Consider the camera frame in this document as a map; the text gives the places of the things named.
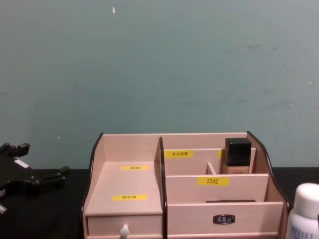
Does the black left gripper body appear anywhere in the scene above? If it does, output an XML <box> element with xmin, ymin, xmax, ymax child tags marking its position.
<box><xmin>0</xmin><ymin>156</ymin><xmax>40</xmax><ymax>200</ymax></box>

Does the black table cloth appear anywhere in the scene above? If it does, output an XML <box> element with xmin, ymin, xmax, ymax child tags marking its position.
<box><xmin>0</xmin><ymin>166</ymin><xmax>319</xmax><ymax>239</ymax></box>

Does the wooden drawer with white knob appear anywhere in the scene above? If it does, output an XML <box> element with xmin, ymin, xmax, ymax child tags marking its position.
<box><xmin>86</xmin><ymin>214</ymin><xmax>164</xmax><ymax>238</ymax></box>

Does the pale wooden desk organizer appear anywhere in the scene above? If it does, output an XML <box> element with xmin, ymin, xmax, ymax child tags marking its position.
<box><xmin>81</xmin><ymin>130</ymin><xmax>290</xmax><ymax>239</ymax></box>

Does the foundation bottle with black cap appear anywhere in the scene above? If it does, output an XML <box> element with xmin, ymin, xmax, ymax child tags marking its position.
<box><xmin>222</xmin><ymin>138</ymin><xmax>252</xmax><ymax>175</ymax></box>

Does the white plastic bottle white cap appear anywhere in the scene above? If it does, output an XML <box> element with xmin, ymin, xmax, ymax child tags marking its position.
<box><xmin>286</xmin><ymin>183</ymin><xmax>319</xmax><ymax>239</ymax></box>

